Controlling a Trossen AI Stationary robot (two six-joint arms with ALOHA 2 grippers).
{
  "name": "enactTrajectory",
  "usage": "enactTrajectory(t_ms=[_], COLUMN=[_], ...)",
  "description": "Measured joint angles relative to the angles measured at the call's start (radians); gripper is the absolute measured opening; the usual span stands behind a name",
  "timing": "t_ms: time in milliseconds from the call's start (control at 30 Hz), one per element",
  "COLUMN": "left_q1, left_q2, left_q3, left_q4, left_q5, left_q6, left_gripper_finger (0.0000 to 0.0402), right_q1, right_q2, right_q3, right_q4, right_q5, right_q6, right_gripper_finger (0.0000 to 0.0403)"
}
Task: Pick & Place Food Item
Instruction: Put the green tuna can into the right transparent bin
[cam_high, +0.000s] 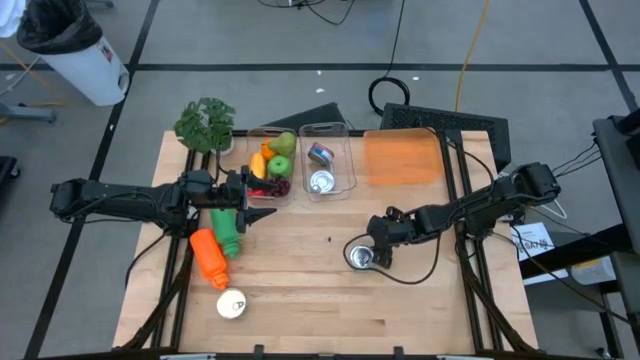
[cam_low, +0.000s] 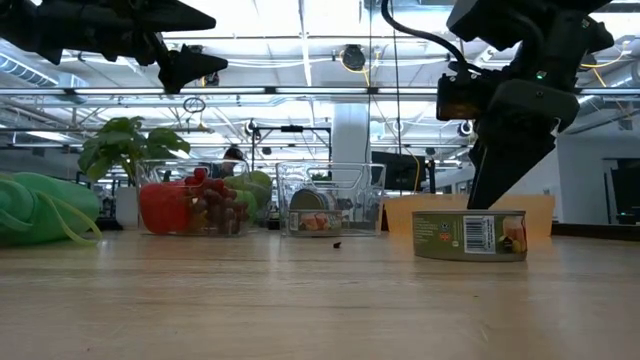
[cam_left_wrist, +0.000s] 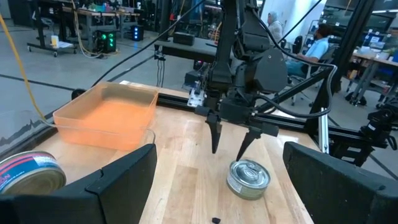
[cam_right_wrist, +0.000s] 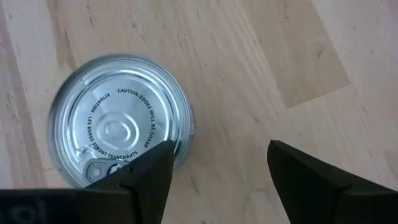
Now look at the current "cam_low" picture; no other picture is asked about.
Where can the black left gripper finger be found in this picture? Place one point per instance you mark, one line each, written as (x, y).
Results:
(165, 17)
(187, 65)

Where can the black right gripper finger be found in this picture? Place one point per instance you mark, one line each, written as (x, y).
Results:
(500, 170)

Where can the green pear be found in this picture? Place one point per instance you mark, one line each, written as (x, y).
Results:
(257, 182)

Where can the dark red grape bunch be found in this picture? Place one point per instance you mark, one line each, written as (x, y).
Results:
(215, 200)

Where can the red bell pepper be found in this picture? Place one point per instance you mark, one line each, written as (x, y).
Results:
(165, 210)

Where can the green round fruit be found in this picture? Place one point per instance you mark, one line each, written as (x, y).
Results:
(248, 202)

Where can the blue label tin can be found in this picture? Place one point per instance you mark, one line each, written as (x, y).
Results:
(307, 200)

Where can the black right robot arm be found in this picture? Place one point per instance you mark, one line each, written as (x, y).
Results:
(525, 20)

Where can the black ceiling spotlight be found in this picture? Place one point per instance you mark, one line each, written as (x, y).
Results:
(354, 57)
(464, 129)
(251, 127)

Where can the green potted plant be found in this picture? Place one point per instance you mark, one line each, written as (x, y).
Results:
(125, 135)

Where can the dark background monitor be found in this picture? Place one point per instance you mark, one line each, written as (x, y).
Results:
(405, 172)

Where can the person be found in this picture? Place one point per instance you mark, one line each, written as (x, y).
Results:
(232, 155)

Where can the clear plastic bin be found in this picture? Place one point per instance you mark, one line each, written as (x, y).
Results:
(150, 170)
(360, 200)

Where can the white square pillar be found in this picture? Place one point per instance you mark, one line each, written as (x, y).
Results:
(350, 135)

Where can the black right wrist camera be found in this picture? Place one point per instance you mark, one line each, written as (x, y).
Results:
(465, 97)

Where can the black metal stand frame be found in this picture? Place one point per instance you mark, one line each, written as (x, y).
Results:
(292, 129)

